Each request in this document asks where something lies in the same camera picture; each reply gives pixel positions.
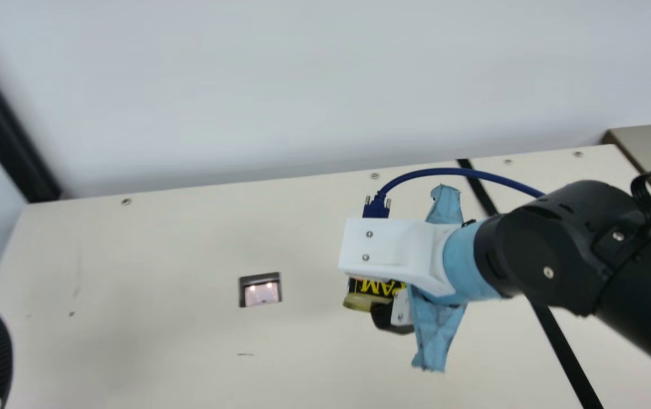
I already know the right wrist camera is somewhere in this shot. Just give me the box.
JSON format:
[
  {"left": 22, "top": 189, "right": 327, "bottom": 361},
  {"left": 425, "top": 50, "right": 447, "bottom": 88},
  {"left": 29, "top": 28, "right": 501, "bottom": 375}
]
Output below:
[{"left": 338, "top": 218, "right": 464, "bottom": 298}]

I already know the black post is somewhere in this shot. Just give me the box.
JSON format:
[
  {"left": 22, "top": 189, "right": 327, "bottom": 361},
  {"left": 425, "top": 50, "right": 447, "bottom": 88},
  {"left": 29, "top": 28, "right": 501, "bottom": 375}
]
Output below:
[{"left": 0, "top": 28, "right": 63, "bottom": 204}]

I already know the black strip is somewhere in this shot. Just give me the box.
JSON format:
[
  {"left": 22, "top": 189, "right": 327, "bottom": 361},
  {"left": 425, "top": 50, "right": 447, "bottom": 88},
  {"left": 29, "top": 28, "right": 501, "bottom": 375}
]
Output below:
[{"left": 456, "top": 158, "right": 606, "bottom": 409}]

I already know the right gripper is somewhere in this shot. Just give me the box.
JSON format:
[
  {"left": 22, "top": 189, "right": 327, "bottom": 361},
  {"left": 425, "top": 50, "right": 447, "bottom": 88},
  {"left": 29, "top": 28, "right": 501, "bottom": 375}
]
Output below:
[{"left": 370, "top": 183, "right": 503, "bottom": 373}]

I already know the blue cable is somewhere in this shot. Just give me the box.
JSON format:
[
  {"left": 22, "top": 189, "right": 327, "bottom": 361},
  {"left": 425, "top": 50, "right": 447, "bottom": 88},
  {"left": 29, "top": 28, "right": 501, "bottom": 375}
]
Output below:
[{"left": 362, "top": 167, "right": 547, "bottom": 220}]

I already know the dark can with yellow print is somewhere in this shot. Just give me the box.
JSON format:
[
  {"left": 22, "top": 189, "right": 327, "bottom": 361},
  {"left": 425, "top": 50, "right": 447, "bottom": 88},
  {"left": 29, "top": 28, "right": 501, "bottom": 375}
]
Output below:
[{"left": 343, "top": 277, "right": 407, "bottom": 312}]

